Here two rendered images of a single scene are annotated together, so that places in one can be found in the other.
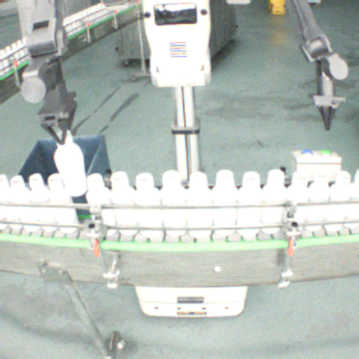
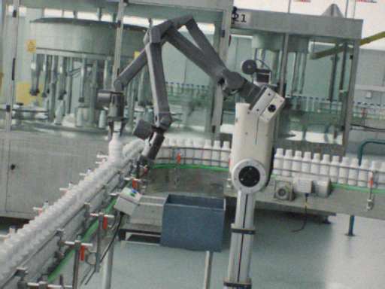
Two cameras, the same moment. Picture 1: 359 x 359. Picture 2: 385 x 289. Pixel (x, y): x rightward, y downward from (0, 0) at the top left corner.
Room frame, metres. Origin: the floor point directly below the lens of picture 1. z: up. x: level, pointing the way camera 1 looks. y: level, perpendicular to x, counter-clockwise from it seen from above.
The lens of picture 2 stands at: (0.81, -3.50, 1.66)
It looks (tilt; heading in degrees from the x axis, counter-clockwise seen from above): 6 degrees down; 85
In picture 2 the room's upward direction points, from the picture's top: 6 degrees clockwise
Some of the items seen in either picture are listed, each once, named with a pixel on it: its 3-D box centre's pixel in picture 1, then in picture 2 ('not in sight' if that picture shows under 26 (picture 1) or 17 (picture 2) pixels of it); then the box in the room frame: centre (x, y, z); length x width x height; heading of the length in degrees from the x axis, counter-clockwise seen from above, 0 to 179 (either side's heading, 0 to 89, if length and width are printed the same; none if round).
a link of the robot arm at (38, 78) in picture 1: (42, 64); (110, 92); (0.70, 0.25, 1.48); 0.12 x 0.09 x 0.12; 174
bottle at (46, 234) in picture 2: not in sight; (39, 244); (0.57, -1.23, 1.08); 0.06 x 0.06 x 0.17
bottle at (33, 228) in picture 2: not in sight; (28, 254); (0.55, -1.34, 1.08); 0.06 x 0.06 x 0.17
